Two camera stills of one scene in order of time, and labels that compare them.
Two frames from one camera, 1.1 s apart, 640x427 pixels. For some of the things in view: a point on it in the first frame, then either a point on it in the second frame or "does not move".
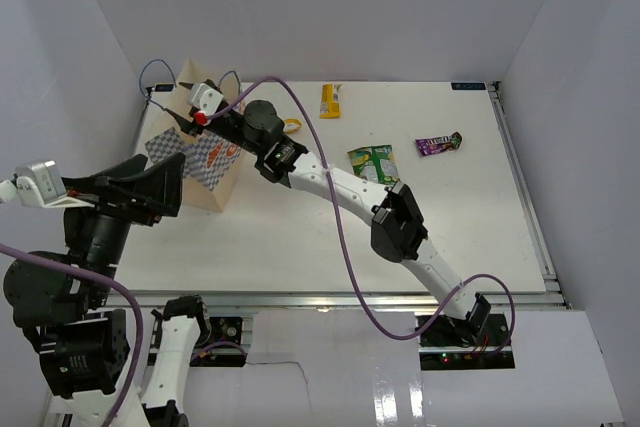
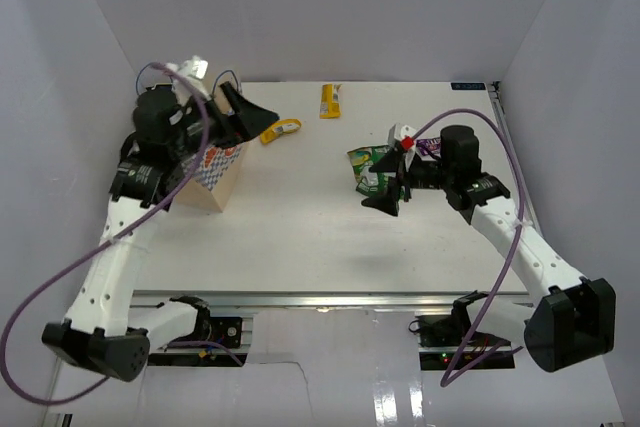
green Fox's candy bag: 375,163 does not move
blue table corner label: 469,86 does not move
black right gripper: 193,128 to 391,162
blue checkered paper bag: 209,164 does not move
